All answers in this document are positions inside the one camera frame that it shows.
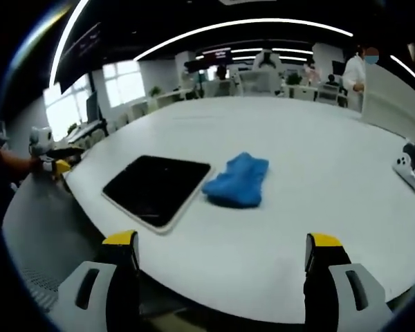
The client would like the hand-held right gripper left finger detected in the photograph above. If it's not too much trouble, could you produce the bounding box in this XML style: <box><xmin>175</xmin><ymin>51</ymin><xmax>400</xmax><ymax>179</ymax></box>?
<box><xmin>48</xmin><ymin>230</ymin><xmax>141</xmax><ymax>332</ymax></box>

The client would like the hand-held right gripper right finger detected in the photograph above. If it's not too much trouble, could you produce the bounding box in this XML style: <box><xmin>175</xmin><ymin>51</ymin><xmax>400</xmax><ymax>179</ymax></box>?
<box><xmin>303</xmin><ymin>232</ymin><xmax>397</xmax><ymax>332</ymax></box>

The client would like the blue cleaning cloth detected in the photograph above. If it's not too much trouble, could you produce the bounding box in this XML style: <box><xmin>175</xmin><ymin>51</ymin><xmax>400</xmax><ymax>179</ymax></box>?
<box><xmin>201</xmin><ymin>151</ymin><xmax>270</xmax><ymax>209</ymax></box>

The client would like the dark computer monitor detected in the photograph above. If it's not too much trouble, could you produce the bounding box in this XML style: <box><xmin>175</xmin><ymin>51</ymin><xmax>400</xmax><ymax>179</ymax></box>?
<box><xmin>86</xmin><ymin>91</ymin><xmax>100</xmax><ymax>124</ymax></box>

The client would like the grey mesh chair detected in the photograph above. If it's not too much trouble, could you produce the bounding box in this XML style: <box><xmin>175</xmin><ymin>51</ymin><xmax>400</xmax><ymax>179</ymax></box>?
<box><xmin>2</xmin><ymin>172</ymin><xmax>104</xmax><ymax>312</ymax></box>

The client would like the black hanging sign panel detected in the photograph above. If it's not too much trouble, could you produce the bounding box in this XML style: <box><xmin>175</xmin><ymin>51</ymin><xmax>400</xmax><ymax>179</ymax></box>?
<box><xmin>58</xmin><ymin>22</ymin><xmax>103</xmax><ymax>94</ymax></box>

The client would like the curved ceiling light strip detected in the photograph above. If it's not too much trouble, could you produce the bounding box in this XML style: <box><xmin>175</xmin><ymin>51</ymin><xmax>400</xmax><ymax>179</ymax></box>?
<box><xmin>389</xmin><ymin>54</ymin><xmax>415</xmax><ymax>94</ymax></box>
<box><xmin>48</xmin><ymin>0</ymin><xmax>91</xmax><ymax>87</ymax></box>
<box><xmin>133</xmin><ymin>17</ymin><xmax>354</xmax><ymax>62</ymax></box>

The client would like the white and black device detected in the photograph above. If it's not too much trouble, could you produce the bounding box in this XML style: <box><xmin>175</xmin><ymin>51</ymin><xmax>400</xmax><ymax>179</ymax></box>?
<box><xmin>392</xmin><ymin>140</ymin><xmax>415</xmax><ymax>207</ymax></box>

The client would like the white partition panel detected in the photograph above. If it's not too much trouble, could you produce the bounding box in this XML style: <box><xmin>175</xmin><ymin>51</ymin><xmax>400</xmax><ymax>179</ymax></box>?
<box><xmin>361</xmin><ymin>64</ymin><xmax>415</xmax><ymax>134</ymax></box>

